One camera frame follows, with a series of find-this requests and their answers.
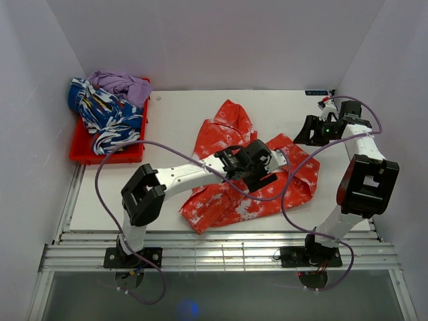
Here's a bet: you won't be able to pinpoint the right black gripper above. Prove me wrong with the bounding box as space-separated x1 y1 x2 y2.
292 115 339 147

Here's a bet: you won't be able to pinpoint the red white tie-dye trousers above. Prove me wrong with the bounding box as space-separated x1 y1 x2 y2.
180 100 320 234

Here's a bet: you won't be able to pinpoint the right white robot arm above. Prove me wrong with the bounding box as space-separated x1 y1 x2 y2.
281 97 399 267

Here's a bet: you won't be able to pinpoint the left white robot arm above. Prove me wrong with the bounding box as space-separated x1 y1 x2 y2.
116 139 286 268

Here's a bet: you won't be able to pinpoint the blue white patterned trousers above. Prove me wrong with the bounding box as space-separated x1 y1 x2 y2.
68 78 143 155

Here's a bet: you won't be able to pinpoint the purple folded garment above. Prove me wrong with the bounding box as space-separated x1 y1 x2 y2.
87 70 153 107

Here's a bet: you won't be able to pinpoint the red plastic bin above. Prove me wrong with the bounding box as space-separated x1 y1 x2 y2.
68 77 151 165

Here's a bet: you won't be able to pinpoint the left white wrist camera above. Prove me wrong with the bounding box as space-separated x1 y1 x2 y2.
265 150 288 173

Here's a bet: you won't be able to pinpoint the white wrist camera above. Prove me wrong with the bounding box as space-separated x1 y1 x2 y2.
265 150 288 173
318 97 338 122

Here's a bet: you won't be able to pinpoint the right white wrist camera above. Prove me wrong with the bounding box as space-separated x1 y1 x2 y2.
318 97 338 122

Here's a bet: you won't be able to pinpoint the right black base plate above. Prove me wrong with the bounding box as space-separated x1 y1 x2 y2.
280 246 342 268

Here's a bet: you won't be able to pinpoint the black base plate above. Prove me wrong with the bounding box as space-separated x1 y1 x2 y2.
280 246 342 268
103 247 163 269

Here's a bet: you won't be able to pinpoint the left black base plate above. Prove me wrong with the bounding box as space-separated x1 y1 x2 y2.
103 247 163 269

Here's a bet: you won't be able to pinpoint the aluminium rail frame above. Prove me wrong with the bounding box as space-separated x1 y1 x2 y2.
29 166 420 320

